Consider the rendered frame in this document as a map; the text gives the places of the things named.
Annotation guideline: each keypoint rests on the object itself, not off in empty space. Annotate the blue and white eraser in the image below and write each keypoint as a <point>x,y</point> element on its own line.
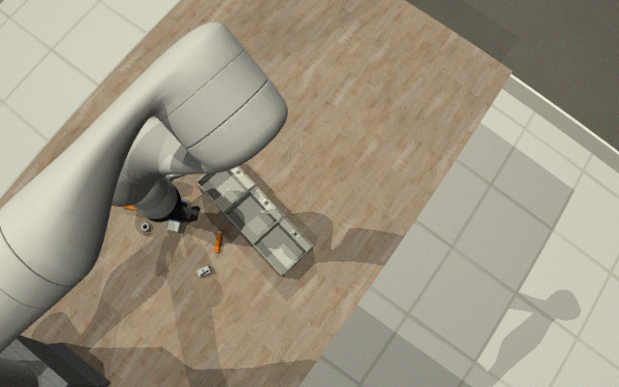
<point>174,225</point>

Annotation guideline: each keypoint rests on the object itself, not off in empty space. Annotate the grey three-compartment bin rack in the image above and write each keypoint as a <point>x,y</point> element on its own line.
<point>281,247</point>

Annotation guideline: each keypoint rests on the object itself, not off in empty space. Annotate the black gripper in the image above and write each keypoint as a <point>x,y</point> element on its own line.
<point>180,209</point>

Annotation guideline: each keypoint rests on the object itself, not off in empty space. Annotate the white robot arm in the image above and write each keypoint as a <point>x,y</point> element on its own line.
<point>214,100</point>

